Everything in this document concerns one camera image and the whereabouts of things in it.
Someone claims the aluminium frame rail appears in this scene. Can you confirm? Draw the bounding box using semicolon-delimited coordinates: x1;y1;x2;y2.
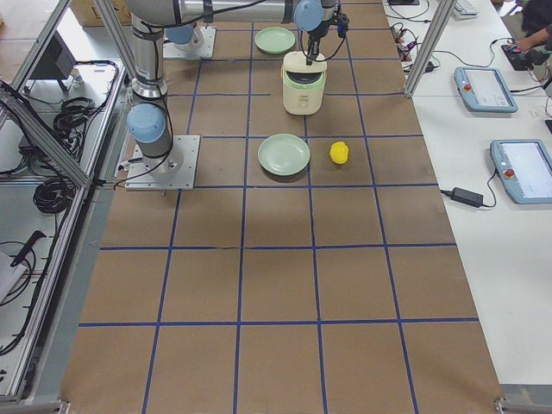
1;81;91;187

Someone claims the coiled black cable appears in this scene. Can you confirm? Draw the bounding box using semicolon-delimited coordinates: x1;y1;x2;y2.
33;177;74;216

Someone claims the lower teach pendant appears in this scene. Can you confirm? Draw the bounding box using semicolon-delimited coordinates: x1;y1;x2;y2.
490;139;551;204

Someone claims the person's hand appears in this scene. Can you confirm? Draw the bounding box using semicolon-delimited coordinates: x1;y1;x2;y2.
516;36;535;52

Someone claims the near green plate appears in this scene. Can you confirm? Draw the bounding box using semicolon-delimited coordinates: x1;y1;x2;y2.
257;134;311;176

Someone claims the black controller box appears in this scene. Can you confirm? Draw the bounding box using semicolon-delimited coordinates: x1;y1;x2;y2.
501;44;548;71

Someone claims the black monitor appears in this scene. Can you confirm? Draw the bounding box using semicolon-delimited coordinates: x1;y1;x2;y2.
30;31;77;91

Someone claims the aluminium frame post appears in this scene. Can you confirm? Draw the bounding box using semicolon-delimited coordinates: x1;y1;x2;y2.
404;0;455;97

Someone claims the cardboard box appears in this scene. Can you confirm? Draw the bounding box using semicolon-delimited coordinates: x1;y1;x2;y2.
70;0;131;27

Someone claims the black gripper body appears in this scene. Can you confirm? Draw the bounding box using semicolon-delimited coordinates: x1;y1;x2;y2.
306;34;321;60

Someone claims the far green plate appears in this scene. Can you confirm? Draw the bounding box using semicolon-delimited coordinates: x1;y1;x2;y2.
254;27;296;54

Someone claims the upper teach pendant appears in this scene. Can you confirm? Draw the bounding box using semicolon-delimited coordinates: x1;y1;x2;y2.
454;66;518;114

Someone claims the green plate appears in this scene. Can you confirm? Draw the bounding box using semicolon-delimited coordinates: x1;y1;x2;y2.
254;27;296;54
257;134;311;176

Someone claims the yellow plastic toy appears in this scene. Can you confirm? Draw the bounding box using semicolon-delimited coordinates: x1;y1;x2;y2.
329;141;349;165

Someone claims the black power adapter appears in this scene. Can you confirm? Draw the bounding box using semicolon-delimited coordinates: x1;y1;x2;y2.
450;187;483;208

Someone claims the cream rice cooker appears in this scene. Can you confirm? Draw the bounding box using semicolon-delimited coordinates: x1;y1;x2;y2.
281;51;327;115

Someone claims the teach pendant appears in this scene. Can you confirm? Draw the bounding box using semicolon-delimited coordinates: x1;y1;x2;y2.
490;139;551;204
454;66;518;114

